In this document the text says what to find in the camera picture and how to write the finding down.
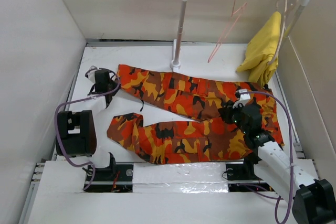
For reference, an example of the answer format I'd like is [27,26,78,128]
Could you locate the beige hanger holding garment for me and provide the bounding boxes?
[266,0,302,65]

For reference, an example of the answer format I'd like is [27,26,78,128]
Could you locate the pink wire hanger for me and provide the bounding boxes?
[207,0,247,63]

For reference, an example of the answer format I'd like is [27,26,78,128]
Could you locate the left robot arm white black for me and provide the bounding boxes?
[54,66,120,169]

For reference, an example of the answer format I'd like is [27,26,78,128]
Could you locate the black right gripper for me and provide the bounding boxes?
[217,100,248,134]

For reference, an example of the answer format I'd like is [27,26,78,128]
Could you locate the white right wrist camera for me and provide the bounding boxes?
[233,89,251,109]

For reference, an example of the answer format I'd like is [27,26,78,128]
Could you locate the yellow garment on hanger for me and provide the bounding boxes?
[236,12,281,86]

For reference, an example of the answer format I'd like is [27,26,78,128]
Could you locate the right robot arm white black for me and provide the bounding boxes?
[218,104,335,223]

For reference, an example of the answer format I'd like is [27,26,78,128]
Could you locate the orange camouflage trousers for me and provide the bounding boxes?
[107,65,283,164]

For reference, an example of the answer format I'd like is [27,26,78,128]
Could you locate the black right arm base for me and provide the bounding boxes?
[222,163,274,193]

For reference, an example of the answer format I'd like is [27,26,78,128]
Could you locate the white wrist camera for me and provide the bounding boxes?
[233,89,251,109]
[85,66,99,83]

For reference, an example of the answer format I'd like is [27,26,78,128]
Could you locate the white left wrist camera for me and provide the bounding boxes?
[85,66,99,83]

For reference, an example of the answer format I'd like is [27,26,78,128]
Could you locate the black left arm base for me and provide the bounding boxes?
[85,163,134,193]

